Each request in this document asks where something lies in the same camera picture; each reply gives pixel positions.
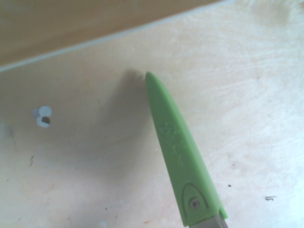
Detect small white plastic piece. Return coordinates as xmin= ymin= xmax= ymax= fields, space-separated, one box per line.
xmin=32 ymin=105 xmax=53 ymax=129

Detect green and black scissors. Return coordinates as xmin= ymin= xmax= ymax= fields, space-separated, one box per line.
xmin=144 ymin=71 xmax=230 ymax=228

